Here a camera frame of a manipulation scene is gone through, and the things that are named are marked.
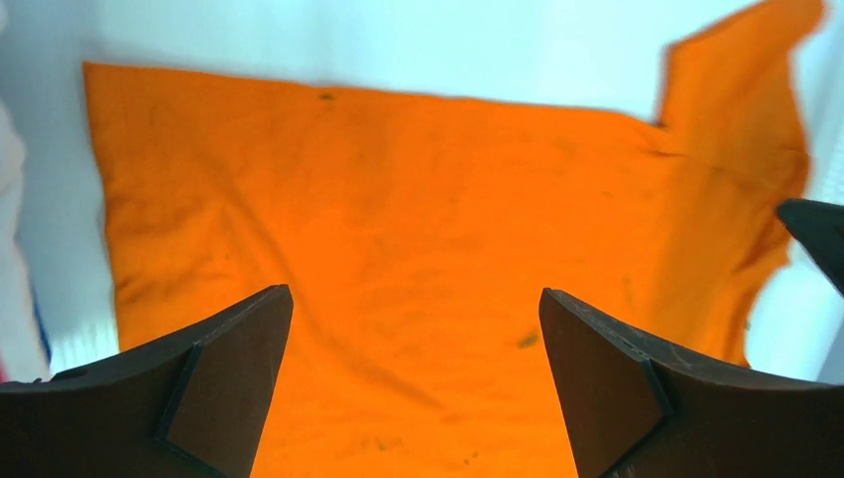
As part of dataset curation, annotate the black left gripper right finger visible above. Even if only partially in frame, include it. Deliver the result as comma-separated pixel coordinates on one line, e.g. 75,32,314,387
538,289,843,477

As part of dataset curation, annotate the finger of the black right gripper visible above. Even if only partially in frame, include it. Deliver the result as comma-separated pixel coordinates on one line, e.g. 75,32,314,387
776,198,843,294

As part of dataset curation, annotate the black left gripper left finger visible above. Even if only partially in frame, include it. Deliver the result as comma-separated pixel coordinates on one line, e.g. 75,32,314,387
1,285,294,477

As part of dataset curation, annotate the blue folded t shirt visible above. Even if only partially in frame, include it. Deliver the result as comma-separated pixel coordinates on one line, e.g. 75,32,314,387
30,286,52,364

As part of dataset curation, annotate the white folded t shirt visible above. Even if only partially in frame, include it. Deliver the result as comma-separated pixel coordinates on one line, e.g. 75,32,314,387
1,107,52,382

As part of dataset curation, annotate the orange t shirt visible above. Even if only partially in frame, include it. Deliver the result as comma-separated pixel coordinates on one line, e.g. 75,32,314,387
84,0,825,477

